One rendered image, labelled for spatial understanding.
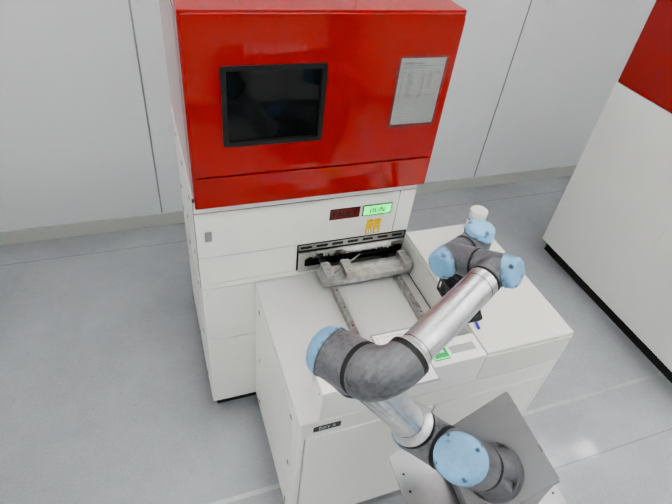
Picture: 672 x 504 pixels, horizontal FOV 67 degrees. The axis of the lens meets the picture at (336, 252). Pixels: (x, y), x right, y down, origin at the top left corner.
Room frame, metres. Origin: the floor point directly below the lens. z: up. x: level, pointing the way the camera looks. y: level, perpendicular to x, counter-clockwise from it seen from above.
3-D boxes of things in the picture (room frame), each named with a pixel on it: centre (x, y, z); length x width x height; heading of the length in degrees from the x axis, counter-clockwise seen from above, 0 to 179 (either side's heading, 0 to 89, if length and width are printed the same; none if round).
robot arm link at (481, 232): (1.04, -0.35, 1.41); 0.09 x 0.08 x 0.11; 136
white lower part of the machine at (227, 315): (1.78, 0.25, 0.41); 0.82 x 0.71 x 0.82; 114
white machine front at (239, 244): (1.47, 0.11, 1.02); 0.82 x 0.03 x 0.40; 114
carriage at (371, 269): (1.47, -0.12, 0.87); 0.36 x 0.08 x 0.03; 114
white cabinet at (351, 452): (1.28, -0.28, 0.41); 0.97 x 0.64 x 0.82; 114
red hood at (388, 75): (1.75, 0.23, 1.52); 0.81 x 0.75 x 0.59; 114
